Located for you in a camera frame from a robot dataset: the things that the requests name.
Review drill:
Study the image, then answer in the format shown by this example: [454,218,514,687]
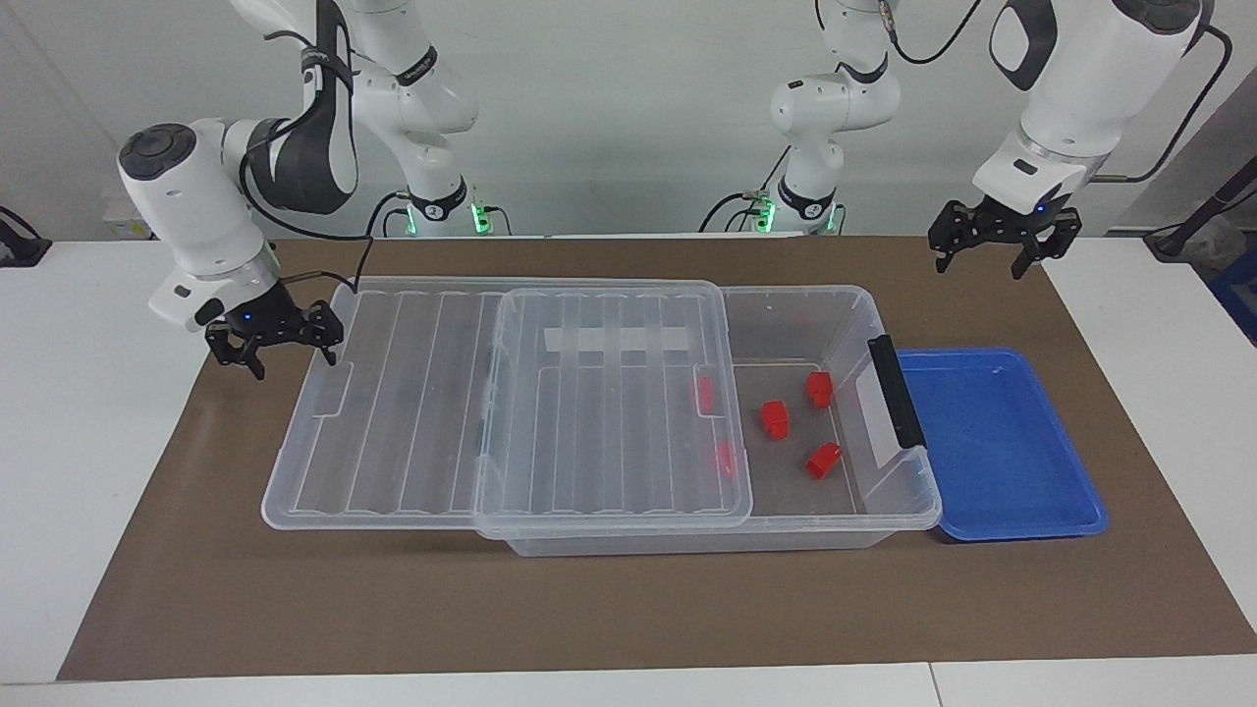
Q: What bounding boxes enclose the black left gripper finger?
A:
[931,201,968,275]
[1013,208,1083,281]

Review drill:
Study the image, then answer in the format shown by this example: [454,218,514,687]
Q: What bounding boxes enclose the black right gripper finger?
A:
[206,329,267,381]
[306,301,345,367]

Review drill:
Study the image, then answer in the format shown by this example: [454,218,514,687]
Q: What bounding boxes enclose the clear ribbed plastic lid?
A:
[261,278,755,541]

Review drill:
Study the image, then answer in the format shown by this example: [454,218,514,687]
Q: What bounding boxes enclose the blue plastic tray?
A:
[896,347,1110,543]

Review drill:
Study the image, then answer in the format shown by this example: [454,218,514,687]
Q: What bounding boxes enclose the clear plastic storage box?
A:
[474,283,944,559]

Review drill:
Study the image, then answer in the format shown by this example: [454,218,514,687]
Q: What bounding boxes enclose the black stand pole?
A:
[1144,157,1257,261]

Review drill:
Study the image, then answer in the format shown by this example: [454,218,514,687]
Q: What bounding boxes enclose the blue storage crate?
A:
[1210,245,1257,347]

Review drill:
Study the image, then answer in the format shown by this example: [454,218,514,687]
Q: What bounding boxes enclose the black clamp object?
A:
[0,206,52,268]

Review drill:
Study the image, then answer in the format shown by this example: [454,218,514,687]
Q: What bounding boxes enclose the brown table mat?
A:
[57,236,1257,681]

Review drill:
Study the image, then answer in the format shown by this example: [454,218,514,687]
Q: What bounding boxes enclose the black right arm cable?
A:
[239,29,374,296]

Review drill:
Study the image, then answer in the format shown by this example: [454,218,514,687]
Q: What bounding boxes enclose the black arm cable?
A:
[239,29,374,296]
[879,0,1233,185]

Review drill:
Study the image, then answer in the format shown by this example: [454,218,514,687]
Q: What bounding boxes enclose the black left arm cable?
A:
[879,0,1233,185]

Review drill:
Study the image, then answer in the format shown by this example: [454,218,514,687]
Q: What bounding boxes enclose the black right base cable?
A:
[368,191,409,237]

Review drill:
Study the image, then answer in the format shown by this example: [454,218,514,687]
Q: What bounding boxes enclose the black base cable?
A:
[368,191,409,237]
[699,191,767,234]

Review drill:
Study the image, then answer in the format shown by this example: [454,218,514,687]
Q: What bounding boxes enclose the white wall power strip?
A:
[103,201,150,240]

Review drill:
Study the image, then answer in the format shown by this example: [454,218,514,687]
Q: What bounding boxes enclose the black box latch handle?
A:
[868,335,928,451]

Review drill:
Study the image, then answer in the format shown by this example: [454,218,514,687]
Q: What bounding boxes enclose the black left base cable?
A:
[699,191,767,234]

